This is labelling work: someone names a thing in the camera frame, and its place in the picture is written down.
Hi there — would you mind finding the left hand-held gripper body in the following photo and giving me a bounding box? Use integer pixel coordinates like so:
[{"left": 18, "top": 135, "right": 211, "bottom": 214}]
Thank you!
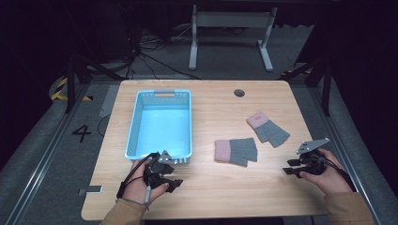
[{"left": 143, "top": 149, "right": 176, "bottom": 188}]

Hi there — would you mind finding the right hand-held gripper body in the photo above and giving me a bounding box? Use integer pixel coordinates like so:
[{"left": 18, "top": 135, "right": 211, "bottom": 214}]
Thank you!
[{"left": 296, "top": 137, "right": 331, "bottom": 176}]

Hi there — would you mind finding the light blue plastic basket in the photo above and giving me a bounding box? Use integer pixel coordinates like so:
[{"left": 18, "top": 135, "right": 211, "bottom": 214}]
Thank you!
[{"left": 124, "top": 89, "right": 192, "bottom": 165}]

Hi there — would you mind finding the person's right hand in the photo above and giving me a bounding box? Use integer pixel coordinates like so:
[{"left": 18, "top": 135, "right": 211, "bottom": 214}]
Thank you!
[{"left": 298, "top": 148, "right": 354, "bottom": 197}]

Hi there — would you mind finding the person's left hand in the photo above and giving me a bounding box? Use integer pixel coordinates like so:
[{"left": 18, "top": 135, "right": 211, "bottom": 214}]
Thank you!
[{"left": 121, "top": 158, "right": 170, "bottom": 206}]

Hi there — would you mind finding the black metal stand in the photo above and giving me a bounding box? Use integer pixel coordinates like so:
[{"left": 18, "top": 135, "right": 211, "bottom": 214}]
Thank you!
[
  {"left": 63, "top": 53, "right": 127, "bottom": 114},
  {"left": 279, "top": 55, "right": 333, "bottom": 117}
]

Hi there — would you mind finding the grey floor tape strip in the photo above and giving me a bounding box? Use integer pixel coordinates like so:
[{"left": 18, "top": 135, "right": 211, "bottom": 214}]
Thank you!
[{"left": 98, "top": 84, "right": 120, "bottom": 119}]

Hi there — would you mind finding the yellow and black floor tape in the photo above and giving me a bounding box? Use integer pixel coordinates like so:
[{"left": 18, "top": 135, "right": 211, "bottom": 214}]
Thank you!
[{"left": 50, "top": 77, "right": 94, "bottom": 102}]

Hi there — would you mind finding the grey wrist strap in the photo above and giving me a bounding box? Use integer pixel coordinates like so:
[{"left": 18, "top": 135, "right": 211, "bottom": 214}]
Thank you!
[{"left": 123, "top": 185, "right": 152, "bottom": 211}]

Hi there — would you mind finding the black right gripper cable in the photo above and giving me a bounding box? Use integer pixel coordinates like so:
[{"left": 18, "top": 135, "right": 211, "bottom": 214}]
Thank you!
[{"left": 317, "top": 155, "right": 358, "bottom": 193}]

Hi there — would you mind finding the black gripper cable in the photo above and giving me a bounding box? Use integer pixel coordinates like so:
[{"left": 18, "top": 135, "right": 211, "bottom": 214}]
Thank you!
[
  {"left": 115, "top": 152, "right": 159, "bottom": 200},
  {"left": 317, "top": 155, "right": 358, "bottom": 193}
]

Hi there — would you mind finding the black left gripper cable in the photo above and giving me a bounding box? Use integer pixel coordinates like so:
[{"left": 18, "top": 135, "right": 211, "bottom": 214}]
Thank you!
[{"left": 115, "top": 152, "right": 159, "bottom": 200}]

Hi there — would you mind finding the grey metal floor rail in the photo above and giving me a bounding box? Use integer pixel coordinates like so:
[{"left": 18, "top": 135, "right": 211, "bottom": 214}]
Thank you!
[
  {"left": 308, "top": 82, "right": 384, "bottom": 225},
  {"left": 4, "top": 83, "right": 92, "bottom": 225}
]

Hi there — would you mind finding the tangle of black floor cables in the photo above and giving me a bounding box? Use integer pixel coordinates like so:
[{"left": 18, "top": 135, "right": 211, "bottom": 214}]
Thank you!
[{"left": 123, "top": 22, "right": 202, "bottom": 81}]

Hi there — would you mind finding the white metal desk frame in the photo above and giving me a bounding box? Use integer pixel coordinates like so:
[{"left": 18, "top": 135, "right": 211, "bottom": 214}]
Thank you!
[{"left": 188, "top": 4, "right": 279, "bottom": 72}]

